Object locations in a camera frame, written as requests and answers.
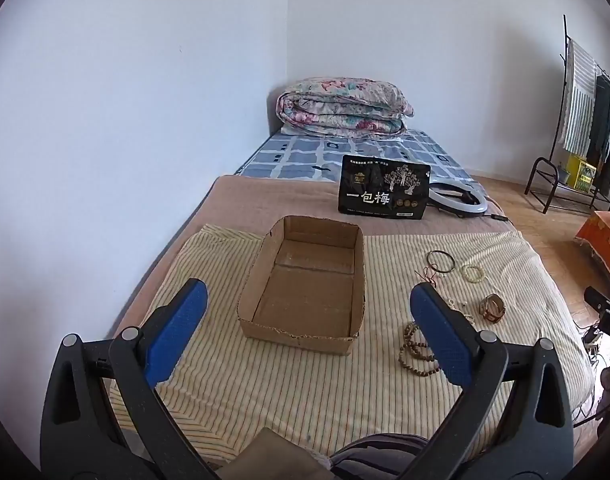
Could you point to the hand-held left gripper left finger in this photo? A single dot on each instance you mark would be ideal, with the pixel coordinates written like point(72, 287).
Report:
point(181, 327)

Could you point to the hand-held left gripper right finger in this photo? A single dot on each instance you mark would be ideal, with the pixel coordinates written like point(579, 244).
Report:
point(437, 330)

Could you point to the cardboard box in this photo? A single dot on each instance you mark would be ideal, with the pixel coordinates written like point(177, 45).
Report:
point(305, 300)

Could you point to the dark thin bangle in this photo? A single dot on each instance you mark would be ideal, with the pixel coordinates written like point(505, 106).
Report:
point(428, 261)

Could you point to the striped beige cloth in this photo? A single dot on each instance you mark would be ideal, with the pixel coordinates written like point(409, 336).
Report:
point(305, 390)

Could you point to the yellow box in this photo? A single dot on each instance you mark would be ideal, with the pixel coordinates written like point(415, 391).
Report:
point(581, 172)

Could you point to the black snack bag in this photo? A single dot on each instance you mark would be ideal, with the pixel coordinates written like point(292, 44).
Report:
point(382, 187)

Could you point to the brown blanket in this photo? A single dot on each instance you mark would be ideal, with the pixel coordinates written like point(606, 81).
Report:
point(265, 197)

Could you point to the black clothes rack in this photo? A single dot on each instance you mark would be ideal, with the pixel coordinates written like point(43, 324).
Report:
point(545, 180)

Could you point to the grey brown cloth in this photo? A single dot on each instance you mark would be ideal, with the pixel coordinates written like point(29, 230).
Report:
point(280, 457)

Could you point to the dark hanging clothes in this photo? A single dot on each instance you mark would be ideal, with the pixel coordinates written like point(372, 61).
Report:
point(607, 130)

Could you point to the blue checkered bed sheet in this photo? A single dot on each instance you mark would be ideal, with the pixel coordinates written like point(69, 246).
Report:
point(305, 152)

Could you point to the striped hanging cloth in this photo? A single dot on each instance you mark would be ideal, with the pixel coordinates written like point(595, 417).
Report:
point(580, 97)

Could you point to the folded floral quilt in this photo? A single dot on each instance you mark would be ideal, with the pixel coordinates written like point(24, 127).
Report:
point(342, 107)

